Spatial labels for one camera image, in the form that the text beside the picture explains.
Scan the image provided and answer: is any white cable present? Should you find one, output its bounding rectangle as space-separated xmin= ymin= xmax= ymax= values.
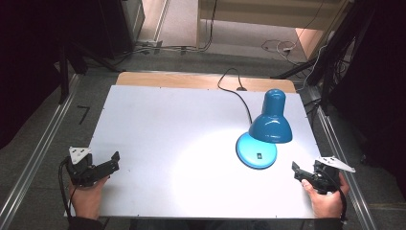
xmin=260 ymin=37 xmax=303 ymax=66

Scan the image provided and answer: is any blue desk lamp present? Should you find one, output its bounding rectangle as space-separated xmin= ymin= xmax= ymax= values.
xmin=235 ymin=88 xmax=294 ymax=171

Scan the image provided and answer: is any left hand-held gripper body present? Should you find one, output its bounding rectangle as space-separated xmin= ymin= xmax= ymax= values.
xmin=65 ymin=146 xmax=103 ymax=188

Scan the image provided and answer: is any black metal stand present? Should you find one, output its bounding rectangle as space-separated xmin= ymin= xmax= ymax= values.
xmin=56 ymin=37 xmax=123 ymax=105

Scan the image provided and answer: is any person's left hand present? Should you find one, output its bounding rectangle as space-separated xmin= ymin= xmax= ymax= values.
xmin=68 ymin=175 xmax=110 ymax=221

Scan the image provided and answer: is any aluminium floor rail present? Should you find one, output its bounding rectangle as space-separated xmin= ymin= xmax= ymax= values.
xmin=306 ymin=85 xmax=378 ymax=230
xmin=0 ymin=73 xmax=81 ymax=230

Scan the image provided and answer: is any light wooden desk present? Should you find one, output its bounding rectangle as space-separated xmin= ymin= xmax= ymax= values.
xmin=195 ymin=0 xmax=352 ymax=62

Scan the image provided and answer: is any black lamp cable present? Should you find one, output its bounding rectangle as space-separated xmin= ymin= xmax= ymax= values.
xmin=216 ymin=67 xmax=254 ymax=126

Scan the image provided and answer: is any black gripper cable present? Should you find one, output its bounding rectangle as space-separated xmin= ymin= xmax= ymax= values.
xmin=321 ymin=168 xmax=350 ymax=223
xmin=57 ymin=156 xmax=74 ymax=221

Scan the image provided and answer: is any person's right hand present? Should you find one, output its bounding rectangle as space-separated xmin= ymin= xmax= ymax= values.
xmin=301 ymin=173 xmax=350 ymax=220

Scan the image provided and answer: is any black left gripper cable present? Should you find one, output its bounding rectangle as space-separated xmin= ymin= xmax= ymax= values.
xmin=57 ymin=156 xmax=74 ymax=221

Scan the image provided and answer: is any black tripod stand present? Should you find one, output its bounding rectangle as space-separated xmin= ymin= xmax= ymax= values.
xmin=271 ymin=0 xmax=379 ymax=116

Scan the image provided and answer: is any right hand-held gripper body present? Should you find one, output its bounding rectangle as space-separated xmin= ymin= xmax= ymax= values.
xmin=311 ymin=155 xmax=356 ymax=196

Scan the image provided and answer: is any black hanging cable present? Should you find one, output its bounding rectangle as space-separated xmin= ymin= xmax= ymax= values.
xmin=194 ymin=0 xmax=219 ymax=53

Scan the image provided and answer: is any grey power strip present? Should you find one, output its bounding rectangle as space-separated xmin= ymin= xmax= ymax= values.
xmin=136 ymin=38 xmax=165 ymax=50

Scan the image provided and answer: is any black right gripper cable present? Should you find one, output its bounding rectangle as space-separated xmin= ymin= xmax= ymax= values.
xmin=321 ymin=168 xmax=350 ymax=223

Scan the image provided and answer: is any dark cabinet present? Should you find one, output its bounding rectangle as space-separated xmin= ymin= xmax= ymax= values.
xmin=95 ymin=0 xmax=147 ymax=60

